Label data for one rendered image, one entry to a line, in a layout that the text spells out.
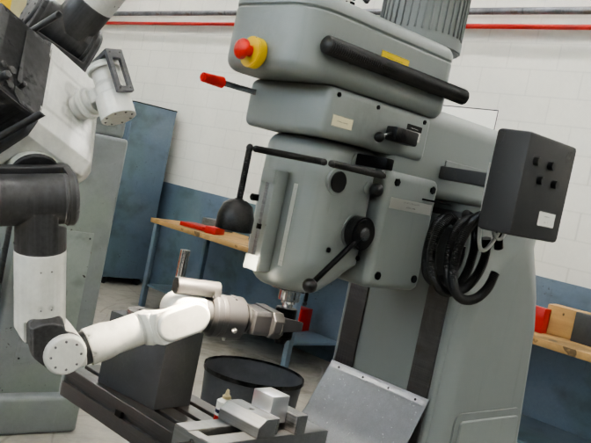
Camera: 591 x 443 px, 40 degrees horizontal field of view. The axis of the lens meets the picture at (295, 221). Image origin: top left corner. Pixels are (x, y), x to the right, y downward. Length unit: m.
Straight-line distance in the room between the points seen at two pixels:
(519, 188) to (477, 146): 0.35
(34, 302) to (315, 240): 0.55
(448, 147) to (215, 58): 7.29
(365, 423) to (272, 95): 0.83
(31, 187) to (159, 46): 8.59
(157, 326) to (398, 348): 0.68
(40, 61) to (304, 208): 0.57
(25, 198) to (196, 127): 7.69
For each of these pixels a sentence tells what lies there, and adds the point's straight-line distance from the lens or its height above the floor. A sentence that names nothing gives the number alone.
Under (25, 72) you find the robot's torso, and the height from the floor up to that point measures 1.63.
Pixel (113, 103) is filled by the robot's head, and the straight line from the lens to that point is 1.53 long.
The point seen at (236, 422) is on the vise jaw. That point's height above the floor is 1.02.
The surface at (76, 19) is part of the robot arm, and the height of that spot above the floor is 1.76.
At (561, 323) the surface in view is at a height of 0.97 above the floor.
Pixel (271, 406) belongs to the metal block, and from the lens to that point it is 1.75.
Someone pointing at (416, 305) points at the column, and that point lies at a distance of 1.99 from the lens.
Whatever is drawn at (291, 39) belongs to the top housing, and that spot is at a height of 1.79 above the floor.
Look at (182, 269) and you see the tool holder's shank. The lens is 1.99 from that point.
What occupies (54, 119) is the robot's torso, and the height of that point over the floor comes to 1.56.
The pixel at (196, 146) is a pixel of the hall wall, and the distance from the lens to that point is 9.03.
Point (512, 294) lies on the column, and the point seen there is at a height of 1.36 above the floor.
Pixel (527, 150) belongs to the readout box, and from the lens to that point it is 1.67.
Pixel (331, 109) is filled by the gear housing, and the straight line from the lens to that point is 1.57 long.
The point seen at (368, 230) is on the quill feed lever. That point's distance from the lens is 1.68.
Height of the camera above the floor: 1.54
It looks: 3 degrees down
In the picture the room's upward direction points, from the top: 12 degrees clockwise
